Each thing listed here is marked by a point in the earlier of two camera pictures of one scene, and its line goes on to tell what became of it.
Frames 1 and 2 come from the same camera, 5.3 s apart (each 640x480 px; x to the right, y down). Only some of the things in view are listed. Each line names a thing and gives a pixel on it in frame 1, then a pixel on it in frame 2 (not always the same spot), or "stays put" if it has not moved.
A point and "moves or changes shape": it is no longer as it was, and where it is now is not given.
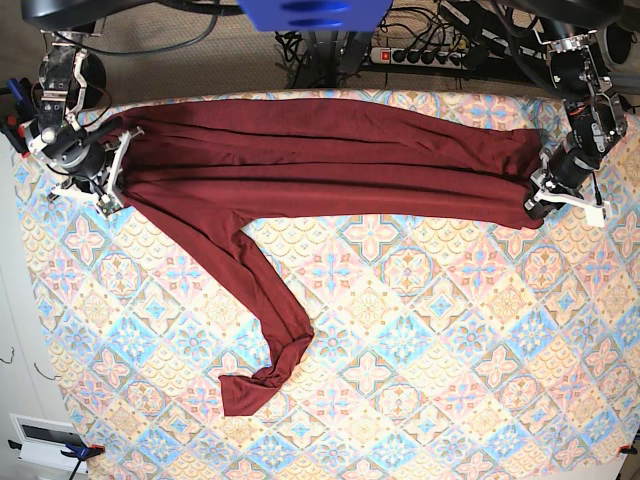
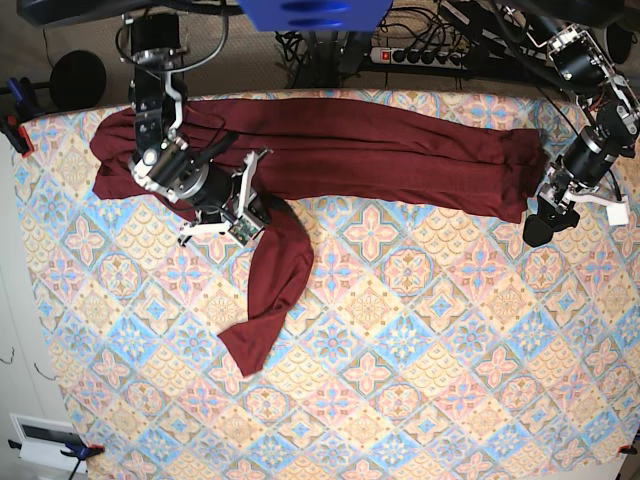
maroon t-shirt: x=215 y=165 moves or changes shape
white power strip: x=408 y=57 stays put
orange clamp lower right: x=627 y=449 stays put
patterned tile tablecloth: x=440 y=349 stays put
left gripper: x=101 y=189 to x=220 y=221
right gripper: x=544 y=186 to x=560 y=189
